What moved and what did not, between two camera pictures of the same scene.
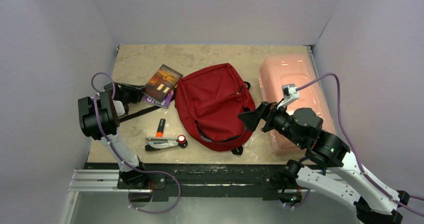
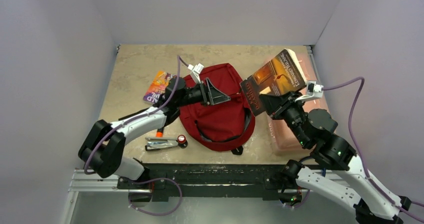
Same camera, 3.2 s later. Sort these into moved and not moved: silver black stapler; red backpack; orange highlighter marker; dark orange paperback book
Moved: dark orange paperback book
Not moved: silver black stapler; red backpack; orange highlighter marker
